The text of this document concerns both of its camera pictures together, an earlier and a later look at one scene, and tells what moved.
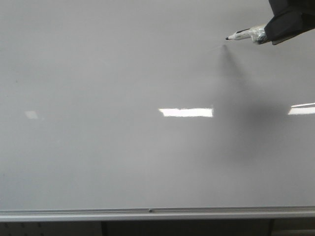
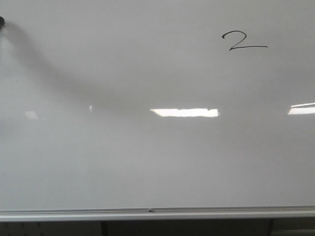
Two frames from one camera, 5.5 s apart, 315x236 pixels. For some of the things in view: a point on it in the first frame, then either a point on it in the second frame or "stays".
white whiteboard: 144,103 stays
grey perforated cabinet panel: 91,228 stays
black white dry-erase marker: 257,33 -> 2,21
